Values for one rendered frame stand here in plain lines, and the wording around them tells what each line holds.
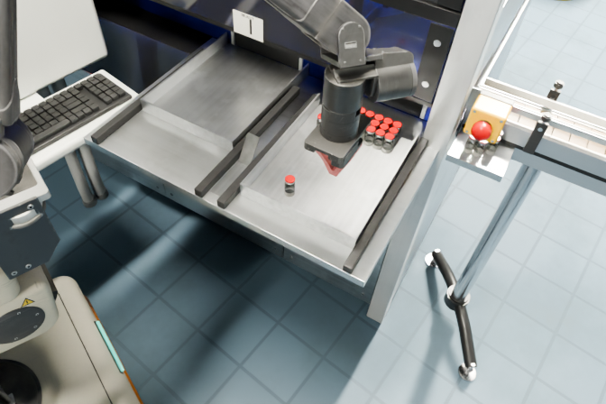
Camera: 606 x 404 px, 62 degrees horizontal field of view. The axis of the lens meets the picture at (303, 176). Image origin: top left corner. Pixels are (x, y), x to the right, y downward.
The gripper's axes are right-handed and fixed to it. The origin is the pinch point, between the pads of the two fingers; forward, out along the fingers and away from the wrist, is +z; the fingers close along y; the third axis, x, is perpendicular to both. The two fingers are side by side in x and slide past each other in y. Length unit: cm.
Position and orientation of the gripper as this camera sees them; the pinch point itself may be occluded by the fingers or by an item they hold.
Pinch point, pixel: (334, 170)
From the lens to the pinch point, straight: 82.9
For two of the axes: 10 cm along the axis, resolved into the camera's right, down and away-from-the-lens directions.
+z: -0.4, 6.6, 7.5
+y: 5.1, -6.3, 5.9
